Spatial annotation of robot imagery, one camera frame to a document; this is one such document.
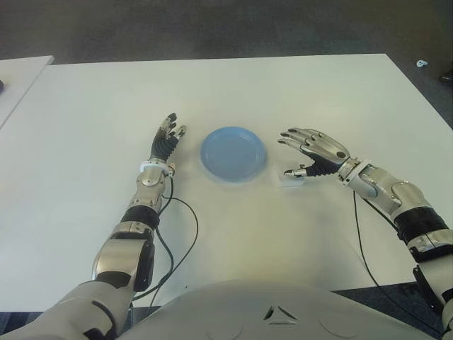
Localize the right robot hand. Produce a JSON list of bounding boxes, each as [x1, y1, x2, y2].
[[277, 127, 351, 178]]

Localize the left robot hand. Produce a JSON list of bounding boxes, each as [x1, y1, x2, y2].
[[150, 113, 188, 164]]

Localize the white charger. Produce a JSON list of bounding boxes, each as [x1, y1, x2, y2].
[[277, 169, 306, 188]]

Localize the blue plastic plate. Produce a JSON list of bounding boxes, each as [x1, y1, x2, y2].
[[200, 126, 268, 184]]

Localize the white side table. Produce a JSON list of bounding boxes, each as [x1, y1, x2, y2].
[[0, 55, 56, 130]]

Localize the grey robot torso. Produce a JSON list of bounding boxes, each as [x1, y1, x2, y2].
[[116, 279, 436, 340]]

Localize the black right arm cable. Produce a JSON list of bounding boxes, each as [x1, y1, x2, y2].
[[352, 191, 443, 336]]

